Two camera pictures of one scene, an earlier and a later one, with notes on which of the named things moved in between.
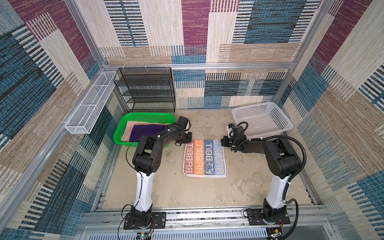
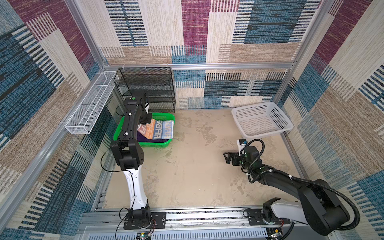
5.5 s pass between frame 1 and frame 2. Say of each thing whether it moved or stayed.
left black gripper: moved
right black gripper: moved
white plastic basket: stayed
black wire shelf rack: stayed
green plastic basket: stayed
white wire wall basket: stayed
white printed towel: moved
